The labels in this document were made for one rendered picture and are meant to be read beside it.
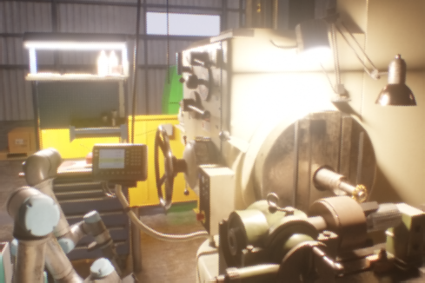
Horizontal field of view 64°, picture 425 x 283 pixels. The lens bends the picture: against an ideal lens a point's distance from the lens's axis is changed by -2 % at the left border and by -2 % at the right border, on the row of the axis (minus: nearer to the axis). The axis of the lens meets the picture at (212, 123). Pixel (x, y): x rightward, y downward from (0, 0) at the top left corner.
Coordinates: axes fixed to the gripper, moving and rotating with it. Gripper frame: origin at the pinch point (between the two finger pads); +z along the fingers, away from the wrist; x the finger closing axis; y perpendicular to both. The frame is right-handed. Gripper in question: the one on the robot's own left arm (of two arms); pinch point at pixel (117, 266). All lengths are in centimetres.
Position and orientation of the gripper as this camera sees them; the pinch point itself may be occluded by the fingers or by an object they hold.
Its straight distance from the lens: 199.3
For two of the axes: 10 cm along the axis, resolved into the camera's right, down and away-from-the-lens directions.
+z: 4.2, 9.0, 1.2
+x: -2.6, -0.1, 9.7
